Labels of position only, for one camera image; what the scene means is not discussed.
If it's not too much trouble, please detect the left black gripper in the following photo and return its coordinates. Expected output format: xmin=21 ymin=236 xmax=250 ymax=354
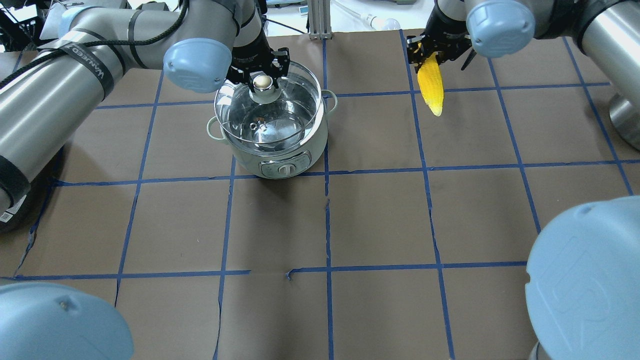
xmin=227 ymin=20 xmax=291 ymax=93

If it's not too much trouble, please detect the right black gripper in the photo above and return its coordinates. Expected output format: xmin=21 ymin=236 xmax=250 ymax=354
xmin=406 ymin=2 xmax=477 ymax=71

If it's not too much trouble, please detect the yellow corn cob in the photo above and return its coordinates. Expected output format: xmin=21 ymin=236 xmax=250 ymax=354
xmin=416 ymin=53 xmax=445 ymax=117

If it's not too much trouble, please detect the glass pot lid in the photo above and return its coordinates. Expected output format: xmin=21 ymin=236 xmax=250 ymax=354
xmin=214 ymin=61 xmax=323 ymax=153

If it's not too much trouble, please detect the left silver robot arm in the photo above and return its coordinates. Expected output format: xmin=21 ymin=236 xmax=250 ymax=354
xmin=0 ymin=0 xmax=290 ymax=212

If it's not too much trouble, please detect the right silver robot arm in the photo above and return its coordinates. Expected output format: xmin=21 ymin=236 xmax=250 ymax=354
xmin=405 ymin=0 xmax=640 ymax=149

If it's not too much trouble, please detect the pale green electric pot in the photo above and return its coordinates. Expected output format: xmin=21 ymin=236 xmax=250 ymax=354
xmin=206 ymin=61 xmax=338 ymax=180

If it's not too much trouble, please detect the aluminium frame post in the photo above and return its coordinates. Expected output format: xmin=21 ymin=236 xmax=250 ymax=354
xmin=307 ymin=0 xmax=333 ymax=40

